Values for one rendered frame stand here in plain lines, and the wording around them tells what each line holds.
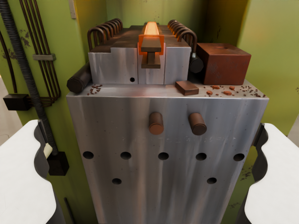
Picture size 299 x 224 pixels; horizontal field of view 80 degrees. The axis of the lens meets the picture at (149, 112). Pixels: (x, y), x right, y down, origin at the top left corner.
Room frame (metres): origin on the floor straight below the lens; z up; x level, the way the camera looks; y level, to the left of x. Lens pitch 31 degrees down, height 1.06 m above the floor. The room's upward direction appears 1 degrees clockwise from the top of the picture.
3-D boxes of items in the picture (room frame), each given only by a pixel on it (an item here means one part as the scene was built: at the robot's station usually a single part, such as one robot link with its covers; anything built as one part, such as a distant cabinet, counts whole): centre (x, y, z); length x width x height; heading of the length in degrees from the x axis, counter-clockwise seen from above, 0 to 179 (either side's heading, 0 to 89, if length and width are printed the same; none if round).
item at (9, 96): (0.49, 0.40, 0.80); 0.06 x 0.03 x 0.04; 90
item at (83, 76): (0.50, 0.14, 0.93); 0.40 x 0.03 x 0.03; 0
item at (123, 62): (0.57, 0.02, 0.96); 0.42 x 0.20 x 0.09; 0
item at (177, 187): (0.58, -0.03, 0.69); 0.56 x 0.38 x 0.45; 0
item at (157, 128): (0.28, -0.01, 0.87); 0.04 x 0.03 x 0.03; 0
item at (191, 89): (0.33, -0.07, 0.92); 0.04 x 0.03 x 0.01; 17
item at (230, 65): (0.42, -0.16, 0.95); 0.12 x 0.09 x 0.07; 0
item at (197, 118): (0.28, -0.09, 0.87); 0.04 x 0.03 x 0.03; 0
